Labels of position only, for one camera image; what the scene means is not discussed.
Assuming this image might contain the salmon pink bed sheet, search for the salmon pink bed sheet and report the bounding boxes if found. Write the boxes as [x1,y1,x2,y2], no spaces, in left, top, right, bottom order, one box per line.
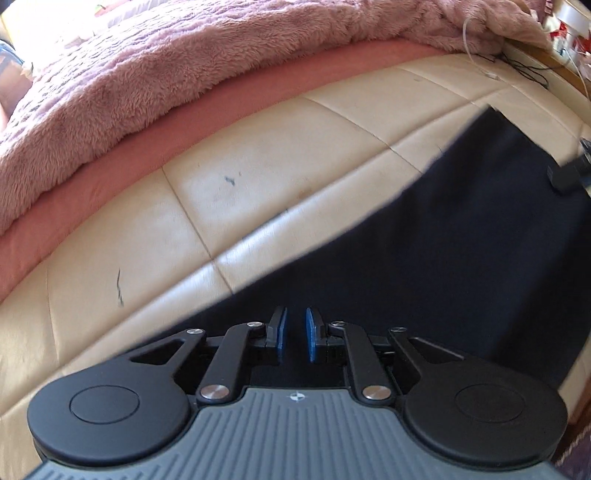
[1,38,441,297]

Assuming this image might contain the black cable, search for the black cable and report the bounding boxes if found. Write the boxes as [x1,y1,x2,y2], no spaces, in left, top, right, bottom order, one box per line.
[475,51,555,90]

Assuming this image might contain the black pants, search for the black pants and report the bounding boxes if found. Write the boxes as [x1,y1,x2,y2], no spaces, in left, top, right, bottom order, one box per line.
[151,104,591,389]

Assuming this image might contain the white cable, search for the white cable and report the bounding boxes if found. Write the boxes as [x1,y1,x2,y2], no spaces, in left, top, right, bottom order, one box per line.
[461,13,502,80]

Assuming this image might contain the cream leather bed frame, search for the cream leather bed frame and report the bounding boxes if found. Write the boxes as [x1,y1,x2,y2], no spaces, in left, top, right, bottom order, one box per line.
[1,45,590,479]

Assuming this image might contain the pink fluffy blanket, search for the pink fluffy blanket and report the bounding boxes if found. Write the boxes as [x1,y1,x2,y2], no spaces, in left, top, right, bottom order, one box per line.
[1,1,550,228]

